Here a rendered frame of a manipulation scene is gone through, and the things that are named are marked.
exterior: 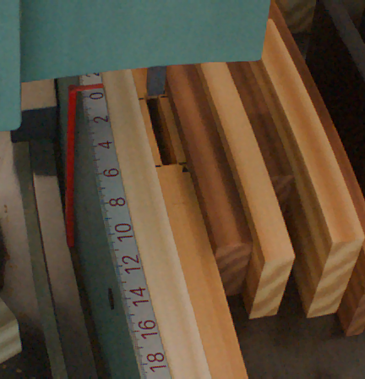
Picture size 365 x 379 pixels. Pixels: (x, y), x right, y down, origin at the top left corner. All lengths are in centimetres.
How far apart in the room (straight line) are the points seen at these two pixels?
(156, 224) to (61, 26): 12
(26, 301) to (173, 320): 20
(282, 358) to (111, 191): 13
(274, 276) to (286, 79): 12
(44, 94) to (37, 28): 24
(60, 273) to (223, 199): 17
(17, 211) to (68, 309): 10
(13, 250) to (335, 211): 27
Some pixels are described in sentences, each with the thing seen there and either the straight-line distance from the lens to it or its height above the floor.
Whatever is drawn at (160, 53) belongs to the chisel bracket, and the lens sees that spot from 51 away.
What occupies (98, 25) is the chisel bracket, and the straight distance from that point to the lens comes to 49.
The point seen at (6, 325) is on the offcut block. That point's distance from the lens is 60.
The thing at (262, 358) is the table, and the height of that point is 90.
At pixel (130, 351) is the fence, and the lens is 47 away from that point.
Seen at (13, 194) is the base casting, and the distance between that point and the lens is 72.
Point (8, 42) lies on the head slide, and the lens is 44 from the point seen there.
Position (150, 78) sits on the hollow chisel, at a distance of 56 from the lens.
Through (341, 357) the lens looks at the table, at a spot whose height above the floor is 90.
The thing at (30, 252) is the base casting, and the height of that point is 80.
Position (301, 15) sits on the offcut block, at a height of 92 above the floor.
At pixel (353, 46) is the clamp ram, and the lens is 57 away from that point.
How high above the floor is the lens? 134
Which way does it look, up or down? 49 degrees down
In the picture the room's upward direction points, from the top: 8 degrees clockwise
